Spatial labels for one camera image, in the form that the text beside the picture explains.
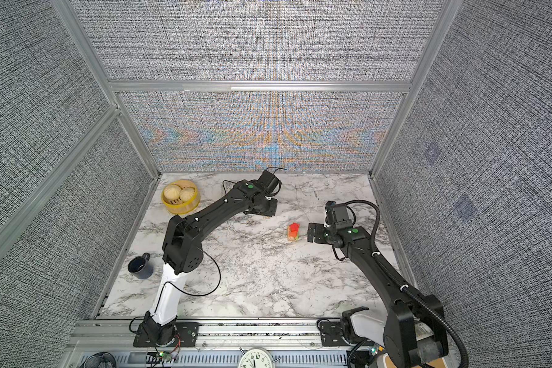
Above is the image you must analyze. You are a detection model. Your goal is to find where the small red cube block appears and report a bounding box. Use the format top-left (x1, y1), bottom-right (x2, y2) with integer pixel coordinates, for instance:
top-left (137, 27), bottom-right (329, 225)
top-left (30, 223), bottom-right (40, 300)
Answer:
top-left (288, 223), bottom-right (300, 235)

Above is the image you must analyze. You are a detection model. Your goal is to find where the white analog clock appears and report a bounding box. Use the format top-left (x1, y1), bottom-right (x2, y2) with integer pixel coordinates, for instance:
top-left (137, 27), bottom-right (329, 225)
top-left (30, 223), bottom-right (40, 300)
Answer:
top-left (238, 347), bottom-right (275, 368)

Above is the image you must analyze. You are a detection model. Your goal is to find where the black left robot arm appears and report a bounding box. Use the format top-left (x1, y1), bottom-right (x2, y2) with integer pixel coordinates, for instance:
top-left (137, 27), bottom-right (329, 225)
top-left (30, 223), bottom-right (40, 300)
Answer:
top-left (138, 172), bottom-right (282, 347)

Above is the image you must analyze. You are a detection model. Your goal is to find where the yellow rimmed bamboo steamer basket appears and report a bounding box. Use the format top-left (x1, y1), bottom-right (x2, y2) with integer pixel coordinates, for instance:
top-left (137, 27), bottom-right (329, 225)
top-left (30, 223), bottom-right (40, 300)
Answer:
top-left (161, 180), bottom-right (200, 215)

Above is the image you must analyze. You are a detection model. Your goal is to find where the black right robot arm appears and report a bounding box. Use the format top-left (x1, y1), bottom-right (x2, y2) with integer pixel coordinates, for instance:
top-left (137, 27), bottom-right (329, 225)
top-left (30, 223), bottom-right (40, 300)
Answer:
top-left (308, 223), bottom-right (449, 367)

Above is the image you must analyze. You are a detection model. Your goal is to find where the dark blue mug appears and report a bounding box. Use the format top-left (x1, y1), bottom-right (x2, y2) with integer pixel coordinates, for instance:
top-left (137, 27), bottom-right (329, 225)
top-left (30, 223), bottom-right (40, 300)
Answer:
top-left (127, 252), bottom-right (154, 280)

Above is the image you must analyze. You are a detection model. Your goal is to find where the thin black left cable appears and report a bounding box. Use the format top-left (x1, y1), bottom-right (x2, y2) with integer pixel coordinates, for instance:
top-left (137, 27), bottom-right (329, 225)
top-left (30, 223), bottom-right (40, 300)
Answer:
top-left (151, 247), bottom-right (222, 323)

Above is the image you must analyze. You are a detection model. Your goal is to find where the right steamed bun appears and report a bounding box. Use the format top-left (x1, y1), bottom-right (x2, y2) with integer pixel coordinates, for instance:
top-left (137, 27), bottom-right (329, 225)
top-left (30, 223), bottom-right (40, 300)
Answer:
top-left (179, 187), bottom-right (196, 202)

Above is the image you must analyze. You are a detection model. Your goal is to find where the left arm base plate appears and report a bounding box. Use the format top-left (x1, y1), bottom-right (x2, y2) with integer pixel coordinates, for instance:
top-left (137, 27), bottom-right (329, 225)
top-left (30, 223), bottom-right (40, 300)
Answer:
top-left (132, 322), bottom-right (199, 348)

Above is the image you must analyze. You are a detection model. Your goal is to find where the left steamed bun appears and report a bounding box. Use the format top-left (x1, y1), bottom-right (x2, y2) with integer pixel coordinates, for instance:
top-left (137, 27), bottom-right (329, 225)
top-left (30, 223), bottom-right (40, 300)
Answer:
top-left (163, 184), bottom-right (182, 202)

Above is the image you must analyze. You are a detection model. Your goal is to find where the black fan grille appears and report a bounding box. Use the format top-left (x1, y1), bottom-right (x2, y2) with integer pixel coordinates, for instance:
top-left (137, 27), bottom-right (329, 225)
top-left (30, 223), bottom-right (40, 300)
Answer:
top-left (80, 352), bottom-right (117, 368)

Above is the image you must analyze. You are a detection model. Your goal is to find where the black corrugated cable conduit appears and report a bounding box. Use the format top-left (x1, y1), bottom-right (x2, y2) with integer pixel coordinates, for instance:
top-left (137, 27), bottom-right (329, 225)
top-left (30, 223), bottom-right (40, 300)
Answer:
top-left (342, 199), bottom-right (469, 368)

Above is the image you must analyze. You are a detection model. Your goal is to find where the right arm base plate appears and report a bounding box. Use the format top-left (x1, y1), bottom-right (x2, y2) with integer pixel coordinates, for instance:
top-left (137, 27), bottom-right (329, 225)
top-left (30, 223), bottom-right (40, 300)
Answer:
top-left (317, 318), bottom-right (351, 347)

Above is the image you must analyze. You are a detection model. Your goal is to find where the steamed bun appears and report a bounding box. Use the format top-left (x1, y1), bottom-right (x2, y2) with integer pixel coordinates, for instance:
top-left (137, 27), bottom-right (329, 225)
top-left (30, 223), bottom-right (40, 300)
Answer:
top-left (163, 184), bottom-right (182, 202)
top-left (179, 187), bottom-right (196, 202)

